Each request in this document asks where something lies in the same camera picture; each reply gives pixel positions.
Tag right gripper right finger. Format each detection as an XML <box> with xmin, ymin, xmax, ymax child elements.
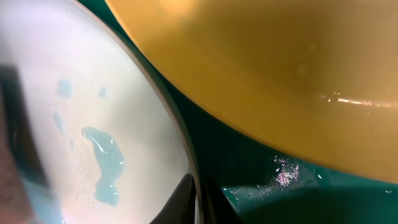
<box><xmin>203</xmin><ymin>177</ymin><xmax>244</xmax><ymax>224</ymax></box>

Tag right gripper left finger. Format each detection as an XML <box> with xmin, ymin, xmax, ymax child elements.
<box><xmin>150</xmin><ymin>174</ymin><xmax>196</xmax><ymax>224</ymax></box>

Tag light blue plate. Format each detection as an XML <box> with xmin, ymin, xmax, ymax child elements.
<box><xmin>1</xmin><ymin>1</ymin><xmax>203</xmax><ymax>223</ymax></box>

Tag yellow-green plate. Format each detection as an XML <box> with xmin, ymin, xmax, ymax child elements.
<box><xmin>108</xmin><ymin>0</ymin><xmax>397</xmax><ymax>183</ymax></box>

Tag dark sponge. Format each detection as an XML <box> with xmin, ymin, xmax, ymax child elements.
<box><xmin>1</xmin><ymin>65</ymin><xmax>49</xmax><ymax>224</ymax></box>

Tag teal plastic tray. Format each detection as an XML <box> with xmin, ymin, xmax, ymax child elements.
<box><xmin>77</xmin><ymin>0</ymin><xmax>398</xmax><ymax>224</ymax></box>

